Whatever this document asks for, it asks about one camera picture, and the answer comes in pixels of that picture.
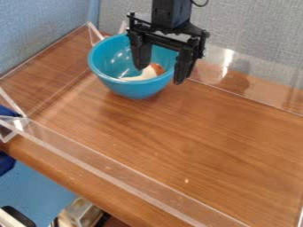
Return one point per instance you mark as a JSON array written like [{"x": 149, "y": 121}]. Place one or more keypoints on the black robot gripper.
[{"x": 168, "y": 27}]

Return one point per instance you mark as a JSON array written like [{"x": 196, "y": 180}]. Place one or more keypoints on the toy mushroom brown cap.
[{"x": 150, "y": 72}]

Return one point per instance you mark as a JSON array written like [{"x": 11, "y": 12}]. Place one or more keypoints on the blue plastic bowl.
[{"x": 110, "y": 61}]

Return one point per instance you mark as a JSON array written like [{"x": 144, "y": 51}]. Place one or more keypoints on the clear acrylic table barrier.
[{"x": 208, "y": 155}]

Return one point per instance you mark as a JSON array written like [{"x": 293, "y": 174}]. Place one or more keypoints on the blue clamp at table edge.
[{"x": 7, "y": 116}]

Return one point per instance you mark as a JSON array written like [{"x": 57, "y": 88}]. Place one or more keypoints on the black and white object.
[{"x": 13, "y": 218}]

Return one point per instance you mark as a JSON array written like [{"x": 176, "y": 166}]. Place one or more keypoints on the metal frame under table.
[{"x": 80, "y": 214}]

